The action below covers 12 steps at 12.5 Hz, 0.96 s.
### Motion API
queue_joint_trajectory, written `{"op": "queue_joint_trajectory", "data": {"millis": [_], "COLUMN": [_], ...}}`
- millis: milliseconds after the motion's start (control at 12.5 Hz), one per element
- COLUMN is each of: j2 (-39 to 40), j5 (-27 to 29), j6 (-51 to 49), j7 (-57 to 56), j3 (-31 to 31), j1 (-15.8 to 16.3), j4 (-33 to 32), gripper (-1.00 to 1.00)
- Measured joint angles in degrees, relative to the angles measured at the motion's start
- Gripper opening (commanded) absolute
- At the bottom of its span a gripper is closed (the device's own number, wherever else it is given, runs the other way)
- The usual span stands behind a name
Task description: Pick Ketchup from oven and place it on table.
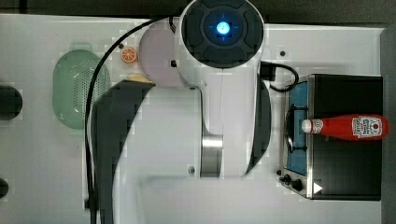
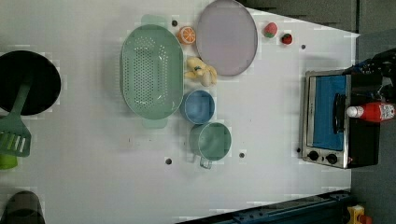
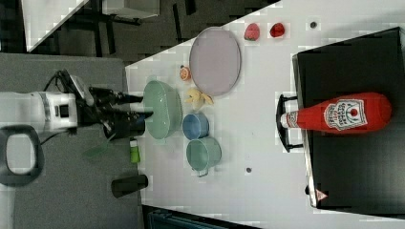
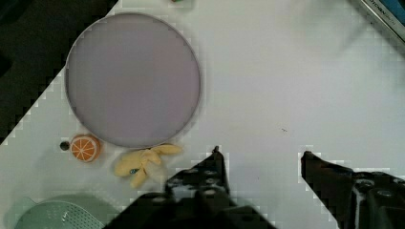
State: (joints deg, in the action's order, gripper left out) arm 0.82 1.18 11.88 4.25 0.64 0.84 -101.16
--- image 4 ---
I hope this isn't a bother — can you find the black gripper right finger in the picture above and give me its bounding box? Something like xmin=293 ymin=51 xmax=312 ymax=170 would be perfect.
xmin=301 ymin=151 xmax=405 ymax=229

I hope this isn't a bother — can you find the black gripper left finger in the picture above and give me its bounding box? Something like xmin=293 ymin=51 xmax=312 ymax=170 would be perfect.
xmin=104 ymin=148 xmax=276 ymax=229

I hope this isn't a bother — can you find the black silver toaster oven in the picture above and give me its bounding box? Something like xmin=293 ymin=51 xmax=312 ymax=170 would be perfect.
xmin=356 ymin=0 xmax=405 ymax=44

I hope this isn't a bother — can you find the yellow plush banana toy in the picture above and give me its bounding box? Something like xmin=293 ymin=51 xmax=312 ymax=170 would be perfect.
xmin=114 ymin=144 xmax=182 ymax=188

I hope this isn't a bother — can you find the orange slice toy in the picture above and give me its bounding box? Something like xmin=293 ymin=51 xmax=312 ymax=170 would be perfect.
xmin=70 ymin=135 xmax=101 ymax=162

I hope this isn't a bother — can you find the green perforated colander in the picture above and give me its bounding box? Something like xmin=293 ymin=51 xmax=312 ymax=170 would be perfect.
xmin=5 ymin=194 xmax=118 ymax=229

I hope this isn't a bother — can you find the round lilac plate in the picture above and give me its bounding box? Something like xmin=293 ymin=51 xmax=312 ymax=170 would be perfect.
xmin=65 ymin=13 xmax=202 ymax=148

